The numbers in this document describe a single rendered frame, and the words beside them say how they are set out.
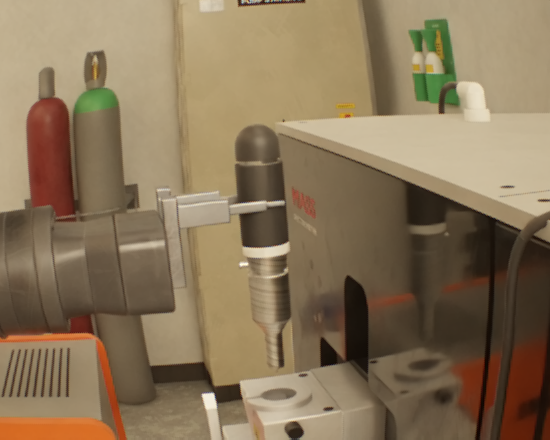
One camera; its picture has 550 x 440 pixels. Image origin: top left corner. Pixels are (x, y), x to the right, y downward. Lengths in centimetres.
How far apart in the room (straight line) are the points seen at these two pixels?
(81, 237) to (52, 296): 4
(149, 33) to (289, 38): 69
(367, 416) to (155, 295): 15
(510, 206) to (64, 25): 366
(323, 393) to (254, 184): 14
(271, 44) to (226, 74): 23
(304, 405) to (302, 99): 314
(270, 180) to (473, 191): 18
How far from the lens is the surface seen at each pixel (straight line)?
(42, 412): 94
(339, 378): 54
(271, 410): 50
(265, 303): 48
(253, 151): 47
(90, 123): 359
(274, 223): 47
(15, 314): 46
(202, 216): 46
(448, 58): 311
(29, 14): 392
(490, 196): 31
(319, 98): 362
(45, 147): 360
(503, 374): 28
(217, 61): 354
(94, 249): 45
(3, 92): 392
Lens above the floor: 149
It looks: 10 degrees down
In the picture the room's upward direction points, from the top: 5 degrees counter-clockwise
